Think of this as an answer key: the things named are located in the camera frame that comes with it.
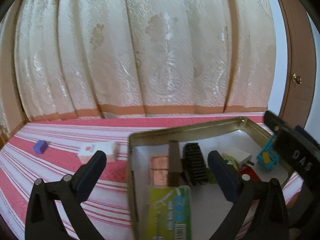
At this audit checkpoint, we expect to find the white box red logo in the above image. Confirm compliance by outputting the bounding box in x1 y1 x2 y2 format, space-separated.
76 141 118 164

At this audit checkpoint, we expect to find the copper pink rectangular tin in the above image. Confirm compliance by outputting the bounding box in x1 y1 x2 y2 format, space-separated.
149 155 169 186

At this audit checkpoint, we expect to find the red white striped bedspread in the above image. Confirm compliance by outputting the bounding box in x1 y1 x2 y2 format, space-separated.
0 112 301 240

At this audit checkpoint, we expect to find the dark brown long bar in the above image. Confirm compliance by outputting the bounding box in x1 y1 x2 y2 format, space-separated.
168 140 183 187

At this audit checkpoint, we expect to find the teal patterned small box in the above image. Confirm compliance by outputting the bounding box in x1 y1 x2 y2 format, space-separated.
256 134 280 171

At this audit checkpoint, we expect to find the lime green small box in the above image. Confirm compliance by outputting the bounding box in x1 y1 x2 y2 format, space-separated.
207 155 239 184

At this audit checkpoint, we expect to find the brass door knob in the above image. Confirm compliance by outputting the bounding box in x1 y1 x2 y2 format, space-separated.
292 73 302 85

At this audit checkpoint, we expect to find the cream floral curtain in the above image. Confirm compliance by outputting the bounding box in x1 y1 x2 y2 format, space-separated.
1 0 276 137

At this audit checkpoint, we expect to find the blue small box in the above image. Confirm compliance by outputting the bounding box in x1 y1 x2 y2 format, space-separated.
33 140 48 154

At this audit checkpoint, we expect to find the small red box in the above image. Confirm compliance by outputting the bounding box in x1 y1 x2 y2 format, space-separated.
239 166 261 181

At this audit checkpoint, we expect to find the white power adapter cube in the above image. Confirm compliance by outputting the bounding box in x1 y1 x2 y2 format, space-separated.
227 147 252 168

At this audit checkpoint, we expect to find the brown wooden door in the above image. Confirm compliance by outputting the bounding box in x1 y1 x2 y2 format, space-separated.
278 0 317 127

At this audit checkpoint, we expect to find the gold metal tin tray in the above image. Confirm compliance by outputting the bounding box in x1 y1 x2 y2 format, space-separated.
127 116 292 239

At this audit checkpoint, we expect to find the green labelled clear plastic box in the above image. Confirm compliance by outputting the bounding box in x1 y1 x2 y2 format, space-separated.
144 186 192 240

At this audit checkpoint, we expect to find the black ribbed heat sink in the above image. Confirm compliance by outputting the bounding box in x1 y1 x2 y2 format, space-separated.
182 142 208 186

